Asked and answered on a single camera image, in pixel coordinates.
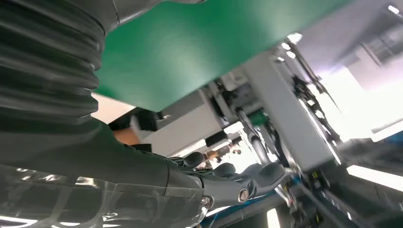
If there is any person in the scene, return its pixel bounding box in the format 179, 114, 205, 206
112, 126, 154, 155

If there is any white machine with column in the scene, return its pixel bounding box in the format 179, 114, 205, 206
220, 41, 342, 174

